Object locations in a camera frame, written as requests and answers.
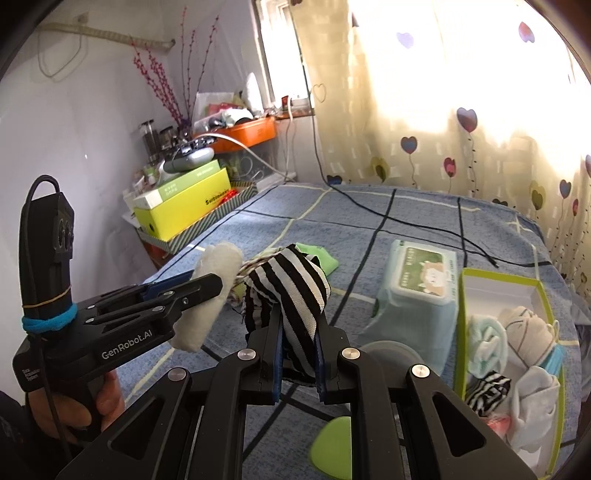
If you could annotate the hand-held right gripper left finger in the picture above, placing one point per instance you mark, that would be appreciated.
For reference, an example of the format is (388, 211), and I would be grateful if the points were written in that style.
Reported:
(276, 367)

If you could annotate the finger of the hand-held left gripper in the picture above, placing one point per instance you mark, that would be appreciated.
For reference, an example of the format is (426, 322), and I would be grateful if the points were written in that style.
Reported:
(198, 286)
(159, 287)

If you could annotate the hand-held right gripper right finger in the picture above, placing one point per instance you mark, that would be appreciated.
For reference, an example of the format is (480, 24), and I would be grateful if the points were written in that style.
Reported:
(321, 367)

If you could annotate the black white striped sock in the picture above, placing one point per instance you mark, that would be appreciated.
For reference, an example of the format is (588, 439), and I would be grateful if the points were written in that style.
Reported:
(487, 392)
(291, 295)

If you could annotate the white box with green rim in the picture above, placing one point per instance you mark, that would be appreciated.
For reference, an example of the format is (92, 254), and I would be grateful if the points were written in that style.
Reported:
(503, 288)

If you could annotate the cream sock with thin stripes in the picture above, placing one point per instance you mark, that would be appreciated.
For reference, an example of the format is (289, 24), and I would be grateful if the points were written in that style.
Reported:
(526, 332)

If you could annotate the light grey sock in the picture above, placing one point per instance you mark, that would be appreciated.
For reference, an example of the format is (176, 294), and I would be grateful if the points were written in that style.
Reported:
(535, 397)

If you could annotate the blue face mask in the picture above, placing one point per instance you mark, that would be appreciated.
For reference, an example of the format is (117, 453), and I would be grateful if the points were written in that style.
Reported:
(554, 357)

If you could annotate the person's left forearm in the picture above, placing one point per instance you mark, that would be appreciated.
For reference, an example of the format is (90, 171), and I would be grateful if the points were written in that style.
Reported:
(23, 443)

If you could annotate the person's left hand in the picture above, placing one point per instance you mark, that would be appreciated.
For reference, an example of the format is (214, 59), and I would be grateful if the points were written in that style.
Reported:
(114, 401)

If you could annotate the striped shallow tray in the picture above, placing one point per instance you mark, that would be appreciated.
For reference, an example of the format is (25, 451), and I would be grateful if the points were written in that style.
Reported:
(203, 228)

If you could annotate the grey round lid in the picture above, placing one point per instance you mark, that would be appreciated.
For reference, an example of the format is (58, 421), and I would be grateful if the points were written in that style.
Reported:
(385, 353)

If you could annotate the yellow cardboard box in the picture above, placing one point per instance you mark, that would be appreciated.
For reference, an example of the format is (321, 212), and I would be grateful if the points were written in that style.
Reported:
(184, 210)

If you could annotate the light green round plate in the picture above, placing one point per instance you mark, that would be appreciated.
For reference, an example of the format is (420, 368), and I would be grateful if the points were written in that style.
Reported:
(332, 450)

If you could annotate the white green flat box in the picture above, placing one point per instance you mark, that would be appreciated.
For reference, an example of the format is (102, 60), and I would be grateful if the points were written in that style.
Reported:
(171, 187)

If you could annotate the green cloth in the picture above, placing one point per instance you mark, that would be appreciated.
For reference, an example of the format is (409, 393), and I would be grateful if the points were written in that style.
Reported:
(318, 258)

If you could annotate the wet wipes pack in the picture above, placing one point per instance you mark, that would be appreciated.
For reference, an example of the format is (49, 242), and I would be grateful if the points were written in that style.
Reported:
(415, 295)

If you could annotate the grey game controller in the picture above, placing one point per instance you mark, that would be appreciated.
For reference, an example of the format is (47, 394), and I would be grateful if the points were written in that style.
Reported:
(187, 159)

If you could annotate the clear plastic storage box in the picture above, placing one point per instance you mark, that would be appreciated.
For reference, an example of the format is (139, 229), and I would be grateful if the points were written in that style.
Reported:
(256, 166)

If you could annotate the blue plaid bed sheet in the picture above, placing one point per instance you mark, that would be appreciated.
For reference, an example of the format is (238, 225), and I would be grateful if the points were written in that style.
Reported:
(369, 230)

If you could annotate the glass jar with dark lid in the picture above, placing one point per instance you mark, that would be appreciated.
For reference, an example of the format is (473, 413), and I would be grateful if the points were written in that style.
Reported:
(148, 138)
(167, 137)

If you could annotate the orange plastic basket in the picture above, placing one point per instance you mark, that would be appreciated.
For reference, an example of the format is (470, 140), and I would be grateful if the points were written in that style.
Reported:
(244, 136)

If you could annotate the red decorative branches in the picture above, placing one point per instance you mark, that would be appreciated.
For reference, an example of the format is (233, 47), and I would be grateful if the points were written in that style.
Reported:
(161, 83)

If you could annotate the heart print curtain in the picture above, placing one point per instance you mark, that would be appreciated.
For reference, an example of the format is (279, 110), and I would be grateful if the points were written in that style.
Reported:
(461, 115)

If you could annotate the window frame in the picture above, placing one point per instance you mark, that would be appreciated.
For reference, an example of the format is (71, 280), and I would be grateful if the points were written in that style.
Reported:
(277, 55)

